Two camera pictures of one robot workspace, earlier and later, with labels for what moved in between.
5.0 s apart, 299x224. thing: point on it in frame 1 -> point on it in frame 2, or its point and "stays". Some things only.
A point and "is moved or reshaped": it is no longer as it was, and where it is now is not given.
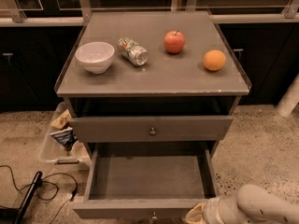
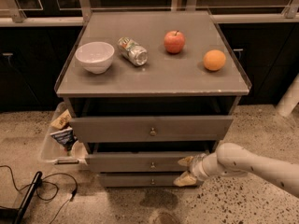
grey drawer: (147, 180) is moved or reshaped
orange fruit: (214, 60) stays
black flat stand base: (13, 216) stays
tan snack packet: (62, 119) stays
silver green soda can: (133, 51) stays
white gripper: (211, 211) -> (197, 168)
